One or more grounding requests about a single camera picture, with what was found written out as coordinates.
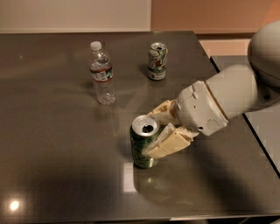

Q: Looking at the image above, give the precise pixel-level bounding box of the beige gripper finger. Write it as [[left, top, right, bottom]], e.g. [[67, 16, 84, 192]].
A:
[[149, 100, 181, 126], [142, 123, 198, 159]]

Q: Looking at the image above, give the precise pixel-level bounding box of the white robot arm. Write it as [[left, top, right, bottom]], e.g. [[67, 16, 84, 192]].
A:
[[143, 21, 280, 159]]

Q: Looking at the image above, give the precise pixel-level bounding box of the clear plastic water bottle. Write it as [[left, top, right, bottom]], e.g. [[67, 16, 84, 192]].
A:
[[88, 41, 116, 105]]

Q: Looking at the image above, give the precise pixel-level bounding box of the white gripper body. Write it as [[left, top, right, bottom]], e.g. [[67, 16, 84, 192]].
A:
[[174, 80, 228, 136]]

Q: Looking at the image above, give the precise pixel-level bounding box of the white and green soda can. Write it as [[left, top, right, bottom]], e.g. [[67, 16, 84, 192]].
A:
[[148, 42, 168, 81]]

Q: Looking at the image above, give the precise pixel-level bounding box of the grey side table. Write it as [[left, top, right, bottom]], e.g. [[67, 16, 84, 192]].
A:
[[210, 55, 280, 177]]

